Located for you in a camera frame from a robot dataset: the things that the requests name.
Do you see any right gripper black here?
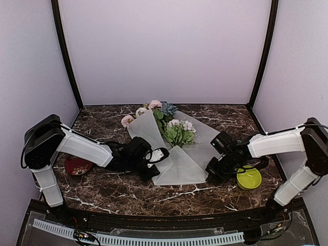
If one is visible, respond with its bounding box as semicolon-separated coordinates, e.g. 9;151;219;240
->
206;152;237;182

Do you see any translucent white wrapping paper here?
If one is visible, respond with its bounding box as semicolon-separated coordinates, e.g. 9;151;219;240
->
127;111;221;186

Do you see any black ribbon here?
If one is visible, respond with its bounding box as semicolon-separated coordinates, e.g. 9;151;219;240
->
245;156;269;170

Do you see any small pink fake rose stem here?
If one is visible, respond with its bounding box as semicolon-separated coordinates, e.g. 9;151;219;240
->
121;115;135;128

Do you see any lilac hydrangea fake bunch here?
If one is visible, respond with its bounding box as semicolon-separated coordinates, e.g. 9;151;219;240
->
163;119;196;147

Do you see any white fake rose stem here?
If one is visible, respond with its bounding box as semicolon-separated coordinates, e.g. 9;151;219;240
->
135;107;149;118

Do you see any pink peony fake stem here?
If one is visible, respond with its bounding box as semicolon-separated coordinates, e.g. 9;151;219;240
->
143;100;164;128

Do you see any blue fake rose bunch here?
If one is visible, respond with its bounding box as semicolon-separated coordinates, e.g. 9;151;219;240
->
160;101;177;120

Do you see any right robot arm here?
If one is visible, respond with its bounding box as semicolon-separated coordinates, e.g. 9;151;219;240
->
206;117;327;222

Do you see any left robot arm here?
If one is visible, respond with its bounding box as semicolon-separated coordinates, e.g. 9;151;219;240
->
20;114;169;223

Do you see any yellow-green bowl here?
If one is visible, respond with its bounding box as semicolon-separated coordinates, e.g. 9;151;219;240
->
236;166;262;190

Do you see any red floral dish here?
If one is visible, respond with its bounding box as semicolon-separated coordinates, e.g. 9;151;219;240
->
64;156;94;176

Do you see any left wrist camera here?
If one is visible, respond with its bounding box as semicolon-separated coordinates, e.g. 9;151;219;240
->
145;147;170;168

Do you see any black front rail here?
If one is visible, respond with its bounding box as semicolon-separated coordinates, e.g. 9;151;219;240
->
44;204;291;232

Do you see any right black frame post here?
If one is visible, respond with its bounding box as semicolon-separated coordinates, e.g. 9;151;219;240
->
247;0;279;110

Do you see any black frame post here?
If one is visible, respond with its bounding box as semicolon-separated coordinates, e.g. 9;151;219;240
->
247;0;279;110
51;0;84;110

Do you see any white slotted cable duct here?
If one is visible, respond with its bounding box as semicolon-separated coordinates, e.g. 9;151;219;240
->
32;219;244;246

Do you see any left black frame post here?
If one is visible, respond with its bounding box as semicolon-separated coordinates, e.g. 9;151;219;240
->
51;0;84;110

